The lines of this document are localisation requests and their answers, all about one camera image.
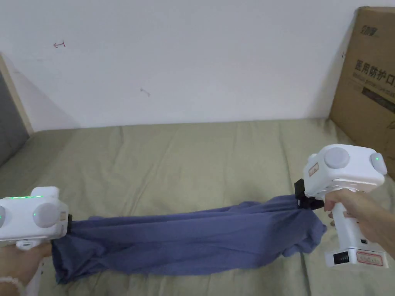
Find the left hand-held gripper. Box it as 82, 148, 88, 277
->
0, 186, 74, 296

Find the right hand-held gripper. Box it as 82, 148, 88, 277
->
294, 143, 389, 272

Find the dark blue shirt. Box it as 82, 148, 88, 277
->
51, 193, 327, 285

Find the person's right forearm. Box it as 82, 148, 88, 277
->
359, 200, 395, 261

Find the person's right hand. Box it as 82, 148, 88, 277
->
322, 188, 381, 244

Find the person's left hand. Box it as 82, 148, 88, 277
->
0, 243, 54, 289

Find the brown cardboard carton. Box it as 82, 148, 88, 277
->
328, 6, 395, 182

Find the bed with pale green sheet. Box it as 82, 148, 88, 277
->
0, 117, 395, 296

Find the grey padded headboard, wooden frame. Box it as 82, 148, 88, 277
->
0, 52, 35, 170

